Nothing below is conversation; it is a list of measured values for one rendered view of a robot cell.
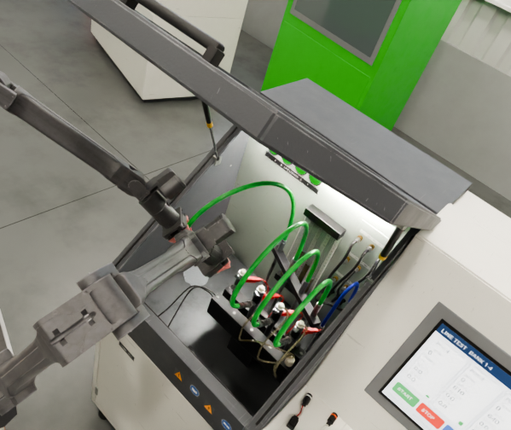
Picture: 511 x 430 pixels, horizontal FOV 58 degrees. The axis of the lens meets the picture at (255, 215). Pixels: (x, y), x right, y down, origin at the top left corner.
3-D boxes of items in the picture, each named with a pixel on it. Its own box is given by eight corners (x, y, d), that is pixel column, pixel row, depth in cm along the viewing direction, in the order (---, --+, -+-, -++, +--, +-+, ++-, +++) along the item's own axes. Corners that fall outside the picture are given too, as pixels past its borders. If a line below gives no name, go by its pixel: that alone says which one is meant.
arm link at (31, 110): (-19, 85, 108) (-28, 92, 98) (-3, 66, 107) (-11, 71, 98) (133, 190, 129) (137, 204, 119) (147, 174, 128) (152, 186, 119)
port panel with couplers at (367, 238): (321, 287, 161) (357, 223, 141) (326, 281, 163) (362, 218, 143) (351, 311, 156) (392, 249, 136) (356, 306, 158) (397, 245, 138)
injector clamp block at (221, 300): (202, 323, 163) (211, 297, 153) (222, 309, 170) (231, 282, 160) (273, 394, 151) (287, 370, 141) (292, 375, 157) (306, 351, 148)
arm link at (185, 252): (66, 288, 71) (109, 346, 71) (93, 268, 70) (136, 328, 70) (172, 235, 113) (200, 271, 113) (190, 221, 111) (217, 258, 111)
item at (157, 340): (106, 310, 161) (108, 281, 151) (116, 304, 164) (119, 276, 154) (230, 450, 138) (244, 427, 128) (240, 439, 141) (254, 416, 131)
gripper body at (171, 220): (183, 210, 135) (167, 192, 131) (185, 229, 126) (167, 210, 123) (166, 222, 136) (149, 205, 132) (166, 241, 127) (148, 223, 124)
